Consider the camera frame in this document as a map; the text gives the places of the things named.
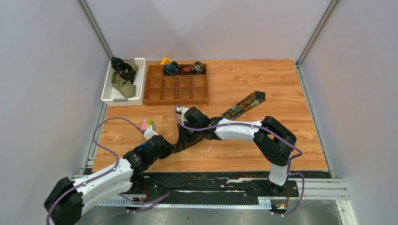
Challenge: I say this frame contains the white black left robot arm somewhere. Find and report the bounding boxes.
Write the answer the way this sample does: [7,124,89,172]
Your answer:
[44,135,174,225]

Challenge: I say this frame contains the aluminium frame rail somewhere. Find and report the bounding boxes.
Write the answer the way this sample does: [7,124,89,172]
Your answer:
[77,0,113,60]

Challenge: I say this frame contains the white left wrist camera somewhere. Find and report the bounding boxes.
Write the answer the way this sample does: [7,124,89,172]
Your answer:
[143,124,159,141]

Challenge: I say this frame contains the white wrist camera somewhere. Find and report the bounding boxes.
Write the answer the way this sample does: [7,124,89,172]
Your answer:
[143,124,159,141]
[175,105,189,124]

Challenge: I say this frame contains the blue toy block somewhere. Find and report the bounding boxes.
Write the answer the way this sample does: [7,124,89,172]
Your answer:
[135,143,146,152]

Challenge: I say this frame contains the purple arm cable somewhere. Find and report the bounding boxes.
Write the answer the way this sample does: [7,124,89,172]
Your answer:
[174,105,306,218]
[46,117,172,225]

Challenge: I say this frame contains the rolled brown floral tie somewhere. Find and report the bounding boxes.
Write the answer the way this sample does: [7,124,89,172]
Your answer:
[191,61,207,75]

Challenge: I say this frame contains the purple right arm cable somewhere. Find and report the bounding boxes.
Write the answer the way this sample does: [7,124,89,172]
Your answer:
[174,105,306,218]

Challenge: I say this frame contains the olive green tie in basket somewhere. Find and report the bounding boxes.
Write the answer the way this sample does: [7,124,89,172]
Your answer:
[111,72,136,98]

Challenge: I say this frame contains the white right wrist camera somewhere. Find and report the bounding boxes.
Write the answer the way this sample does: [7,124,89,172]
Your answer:
[175,105,189,124]

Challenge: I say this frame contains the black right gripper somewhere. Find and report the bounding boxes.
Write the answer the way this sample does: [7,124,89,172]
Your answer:
[178,120,202,144]

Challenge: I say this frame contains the white slotted cable duct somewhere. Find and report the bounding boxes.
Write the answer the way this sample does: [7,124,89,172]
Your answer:
[76,195,273,210]

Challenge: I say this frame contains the yellow object behind tray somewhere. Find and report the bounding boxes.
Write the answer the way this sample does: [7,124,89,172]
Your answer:
[161,57,173,65]

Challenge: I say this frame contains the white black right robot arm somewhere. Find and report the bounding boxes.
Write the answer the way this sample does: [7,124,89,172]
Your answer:
[175,105,297,196]

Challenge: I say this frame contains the black patterned tie in basket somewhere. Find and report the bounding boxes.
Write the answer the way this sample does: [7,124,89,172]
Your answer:
[111,57,137,84]

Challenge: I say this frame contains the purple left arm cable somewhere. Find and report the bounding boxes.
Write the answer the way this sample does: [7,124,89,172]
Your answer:
[46,117,172,225]

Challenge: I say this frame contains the dark patterned necktie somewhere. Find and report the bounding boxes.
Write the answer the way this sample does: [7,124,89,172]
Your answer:
[173,91,266,153]

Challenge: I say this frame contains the rolled orange striped tie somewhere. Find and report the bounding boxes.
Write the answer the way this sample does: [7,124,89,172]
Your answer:
[178,64,192,75]

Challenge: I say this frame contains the wooden compartment tray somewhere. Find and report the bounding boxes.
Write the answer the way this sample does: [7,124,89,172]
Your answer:
[143,65,210,106]

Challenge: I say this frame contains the rolled dark blue tie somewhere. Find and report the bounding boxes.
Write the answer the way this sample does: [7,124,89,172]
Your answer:
[162,61,179,75]

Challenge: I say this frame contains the white plastic basket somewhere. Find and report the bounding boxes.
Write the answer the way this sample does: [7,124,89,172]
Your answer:
[101,57,146,106]

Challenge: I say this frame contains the colourful toy blocks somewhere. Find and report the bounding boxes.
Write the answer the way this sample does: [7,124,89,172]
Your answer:
[141,118,154,130]

